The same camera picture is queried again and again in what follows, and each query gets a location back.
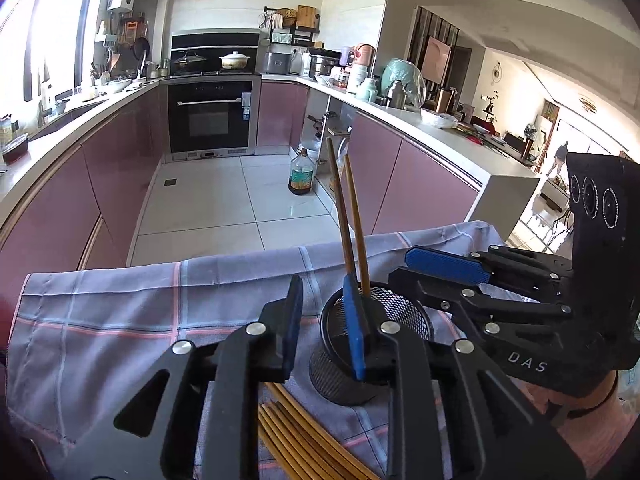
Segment pink sleeved right forearm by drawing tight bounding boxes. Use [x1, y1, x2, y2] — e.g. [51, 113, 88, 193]
[558, 398, 639, 479]

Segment right hand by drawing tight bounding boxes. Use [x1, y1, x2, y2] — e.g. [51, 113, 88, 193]
[518, 370, 618, 428]

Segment black mesh holder cup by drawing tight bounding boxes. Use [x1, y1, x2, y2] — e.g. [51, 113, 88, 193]
[309, 278, 434, 406]

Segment grey plaid tablecloth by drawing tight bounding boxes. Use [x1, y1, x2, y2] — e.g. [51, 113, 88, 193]
[4, 219, 507, 480]

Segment cooking oil bottle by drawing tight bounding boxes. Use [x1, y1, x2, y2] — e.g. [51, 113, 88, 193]
[288, 148, 314, 195]

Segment mint green fan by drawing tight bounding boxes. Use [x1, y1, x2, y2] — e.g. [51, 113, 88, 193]
[381, 58, 426, 108]

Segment pink kettle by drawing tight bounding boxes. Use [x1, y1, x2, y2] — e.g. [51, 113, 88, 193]
[352, 44, 375, 78]

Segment black built-in oven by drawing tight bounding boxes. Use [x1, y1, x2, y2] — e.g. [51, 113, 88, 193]
[167, 28, 262, 162]

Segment white clay pot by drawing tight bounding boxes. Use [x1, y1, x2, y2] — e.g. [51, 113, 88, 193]
[220, 51, 250, 70]

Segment black cooking pot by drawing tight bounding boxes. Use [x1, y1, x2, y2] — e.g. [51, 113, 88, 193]
[171, 52, 206, 75]

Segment black right camera box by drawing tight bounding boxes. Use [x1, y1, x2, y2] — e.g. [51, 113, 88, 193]
[567, 153, 639, 280]

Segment wall spice rack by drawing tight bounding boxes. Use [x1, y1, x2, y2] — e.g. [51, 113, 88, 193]
[259, 6, 320, 48]

